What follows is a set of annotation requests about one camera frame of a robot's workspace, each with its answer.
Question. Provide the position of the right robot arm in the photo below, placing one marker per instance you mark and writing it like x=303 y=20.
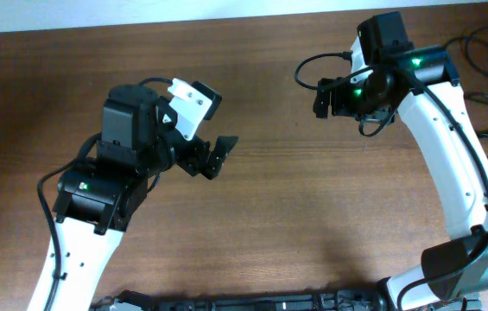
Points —
x=392 y=78

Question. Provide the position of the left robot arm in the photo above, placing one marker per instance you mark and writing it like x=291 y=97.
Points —
x=89 y=202

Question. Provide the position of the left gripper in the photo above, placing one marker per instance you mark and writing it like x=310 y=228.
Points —
x=194 y=161

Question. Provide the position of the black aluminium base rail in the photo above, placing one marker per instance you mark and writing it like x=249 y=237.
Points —
x=313 y=300

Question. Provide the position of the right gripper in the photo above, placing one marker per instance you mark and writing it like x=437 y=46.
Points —
x=342 y=106

